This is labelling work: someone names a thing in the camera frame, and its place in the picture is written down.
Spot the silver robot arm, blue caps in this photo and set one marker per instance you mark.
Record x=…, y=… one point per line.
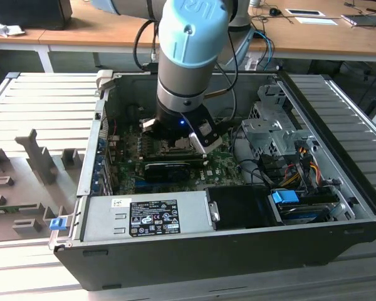
x=191, y=34

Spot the CPU socket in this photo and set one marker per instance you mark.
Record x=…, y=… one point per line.
x=166, y=150

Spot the black RAM slot bank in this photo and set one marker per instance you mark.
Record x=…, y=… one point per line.
x=169, y=156

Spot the black graphics card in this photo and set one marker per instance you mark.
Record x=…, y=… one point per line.
x=166, y=172

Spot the green motherboard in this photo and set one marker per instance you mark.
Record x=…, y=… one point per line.
x=219, y=163

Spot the grey plastic case latch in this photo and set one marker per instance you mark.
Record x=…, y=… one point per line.
x=104, y=80

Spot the grey metal drive cage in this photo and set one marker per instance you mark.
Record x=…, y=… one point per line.
x=269, y=131

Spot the black plastic shroud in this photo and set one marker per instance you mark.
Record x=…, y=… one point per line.
x=238, y=207

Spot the grey power supply unit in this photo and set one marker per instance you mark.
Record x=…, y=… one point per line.
x=106, y=219

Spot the wooden desk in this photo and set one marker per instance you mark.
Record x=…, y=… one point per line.
x=112, y=31

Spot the blue disk carrier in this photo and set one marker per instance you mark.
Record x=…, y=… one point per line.
x=283, y=197

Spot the black open PC case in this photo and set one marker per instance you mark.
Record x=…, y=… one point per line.
x=175, y=263

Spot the blue plastic latch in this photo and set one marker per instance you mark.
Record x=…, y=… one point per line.
x=57, y=224

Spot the grey parts rack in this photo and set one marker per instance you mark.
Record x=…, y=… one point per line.
x=25, y=175

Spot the black computer mouse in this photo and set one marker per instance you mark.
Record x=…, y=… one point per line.
x=275, y=11

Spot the hard disk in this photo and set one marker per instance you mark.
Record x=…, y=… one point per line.
x=300, y=216

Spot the green RAM stick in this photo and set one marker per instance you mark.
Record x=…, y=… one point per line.
x=15, y=209

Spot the white paper sheet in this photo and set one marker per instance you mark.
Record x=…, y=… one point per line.
x=316, y=20

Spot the black monitor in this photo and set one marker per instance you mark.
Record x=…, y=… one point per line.
x=28, y=12

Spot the crumpled white paper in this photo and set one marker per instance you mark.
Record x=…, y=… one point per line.
x=6, y=29

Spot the dark laptop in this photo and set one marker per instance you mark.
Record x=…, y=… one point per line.
x=363, y=19

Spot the small grey wrist camera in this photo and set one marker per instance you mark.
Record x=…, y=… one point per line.
x=149, y=123

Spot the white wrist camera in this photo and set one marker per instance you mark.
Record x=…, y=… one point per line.
x=206, y=142

